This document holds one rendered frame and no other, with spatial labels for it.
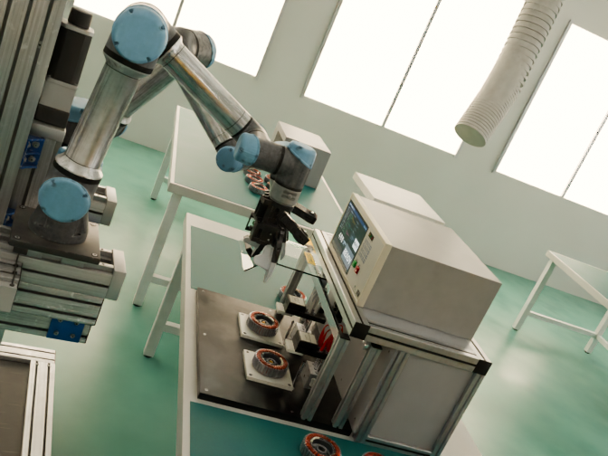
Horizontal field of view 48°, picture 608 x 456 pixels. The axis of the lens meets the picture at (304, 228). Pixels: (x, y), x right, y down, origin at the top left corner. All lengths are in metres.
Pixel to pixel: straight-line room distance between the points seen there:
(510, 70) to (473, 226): 4.47
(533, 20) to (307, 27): 3.56
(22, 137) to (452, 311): 1.29
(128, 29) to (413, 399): 1.27
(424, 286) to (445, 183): 5.36
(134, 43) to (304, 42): 5.12
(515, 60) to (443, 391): 1.73
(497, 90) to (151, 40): 2.01
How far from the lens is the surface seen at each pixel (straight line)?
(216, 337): 2.24
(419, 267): 1.98
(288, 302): 2.31
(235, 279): 2.73
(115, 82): 1.62
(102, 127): 1.64
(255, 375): 2.11
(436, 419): 2.15
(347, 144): 6.92
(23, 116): 1.96
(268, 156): 1.68
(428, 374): 2.04
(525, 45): 3.35
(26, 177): 2.08
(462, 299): 2.07
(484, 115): 3.20
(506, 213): 7.73
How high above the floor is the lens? 1.83
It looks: 17 degrees down
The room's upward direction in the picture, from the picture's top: 24 degrees clockwise
